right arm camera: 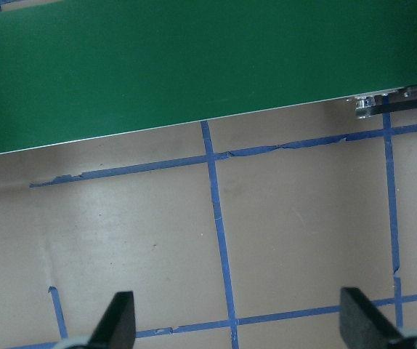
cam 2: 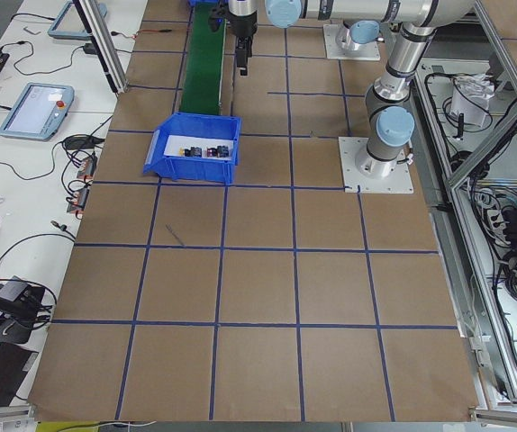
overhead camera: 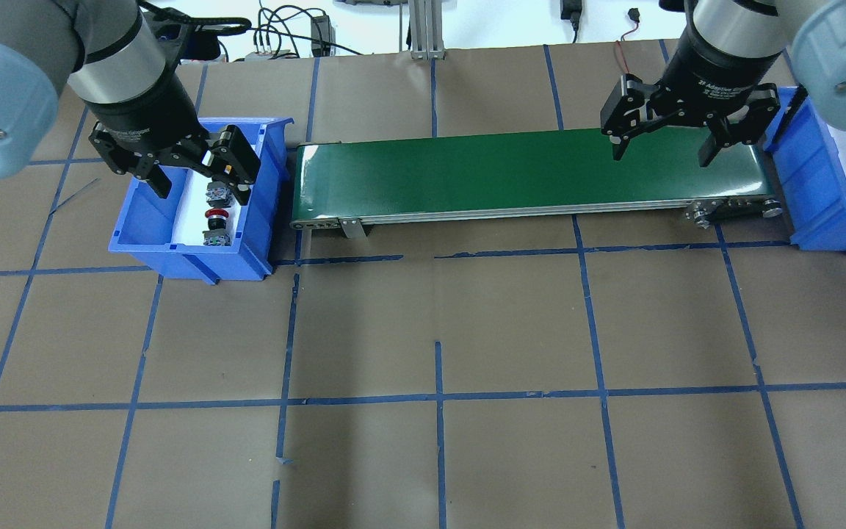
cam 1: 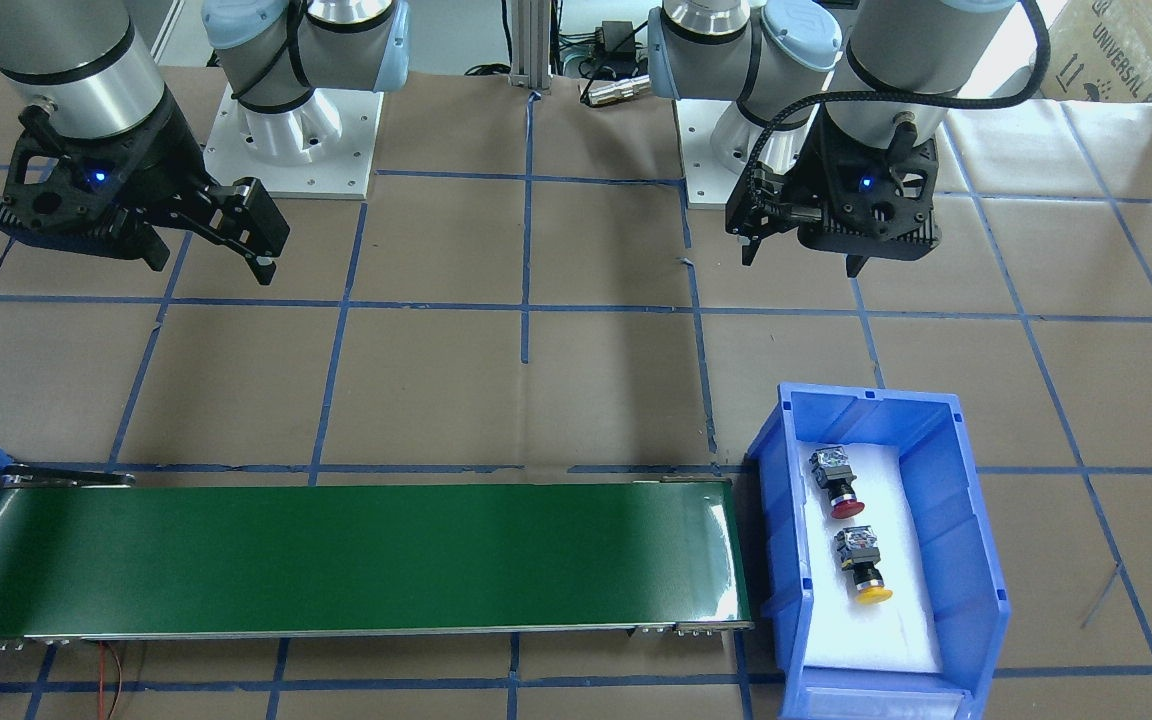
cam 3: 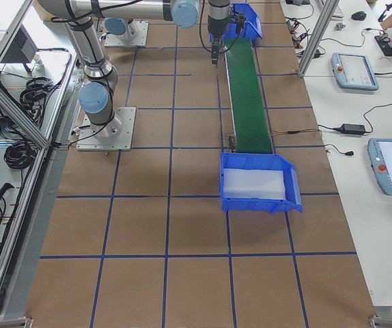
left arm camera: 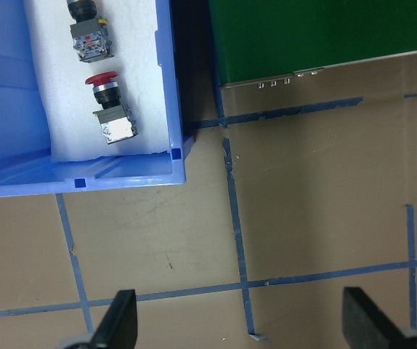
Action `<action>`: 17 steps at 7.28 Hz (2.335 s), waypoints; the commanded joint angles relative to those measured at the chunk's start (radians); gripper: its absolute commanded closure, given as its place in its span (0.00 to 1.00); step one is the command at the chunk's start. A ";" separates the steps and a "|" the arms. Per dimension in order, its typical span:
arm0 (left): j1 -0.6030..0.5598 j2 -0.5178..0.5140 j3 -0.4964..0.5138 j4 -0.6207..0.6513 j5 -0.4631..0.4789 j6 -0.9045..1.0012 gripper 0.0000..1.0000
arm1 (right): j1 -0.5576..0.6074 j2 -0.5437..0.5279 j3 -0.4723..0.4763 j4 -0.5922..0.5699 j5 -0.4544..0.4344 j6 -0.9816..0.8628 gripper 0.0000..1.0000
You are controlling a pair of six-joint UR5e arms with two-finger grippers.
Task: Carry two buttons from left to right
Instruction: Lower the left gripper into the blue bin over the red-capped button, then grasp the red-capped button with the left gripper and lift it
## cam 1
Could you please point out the green conveyor belt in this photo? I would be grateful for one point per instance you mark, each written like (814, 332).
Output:
(121, 562)

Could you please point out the yellow push button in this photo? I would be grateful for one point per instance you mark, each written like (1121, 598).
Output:
(857, 551)

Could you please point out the cardboard box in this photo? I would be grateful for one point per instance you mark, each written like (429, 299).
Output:
(1101, 51)

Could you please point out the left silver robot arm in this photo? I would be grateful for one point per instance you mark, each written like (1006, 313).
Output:
(786, 61)

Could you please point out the aluminium frame post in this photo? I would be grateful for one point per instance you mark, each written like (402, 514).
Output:
(533, 27)

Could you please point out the white foam pad source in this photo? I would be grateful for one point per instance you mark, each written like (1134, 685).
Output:
(896, 635)

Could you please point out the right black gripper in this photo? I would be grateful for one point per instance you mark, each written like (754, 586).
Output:
(158, 152)

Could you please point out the red push button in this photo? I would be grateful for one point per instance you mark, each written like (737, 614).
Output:
(832, 472)

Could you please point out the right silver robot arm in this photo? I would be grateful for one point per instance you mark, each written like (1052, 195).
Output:
(88, 66)

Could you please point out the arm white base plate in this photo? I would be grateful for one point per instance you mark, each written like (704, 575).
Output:
(715, 141)
(320, 149)

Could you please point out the source blue plastic bin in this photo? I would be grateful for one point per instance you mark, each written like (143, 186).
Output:
(961, 570)

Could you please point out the black power adapter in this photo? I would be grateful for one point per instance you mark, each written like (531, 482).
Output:
(615, 42)

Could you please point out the silver metal connector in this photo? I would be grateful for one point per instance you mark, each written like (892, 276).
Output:
(615, 92)

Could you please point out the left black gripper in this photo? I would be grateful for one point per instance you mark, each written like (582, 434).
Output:
(820, 160)

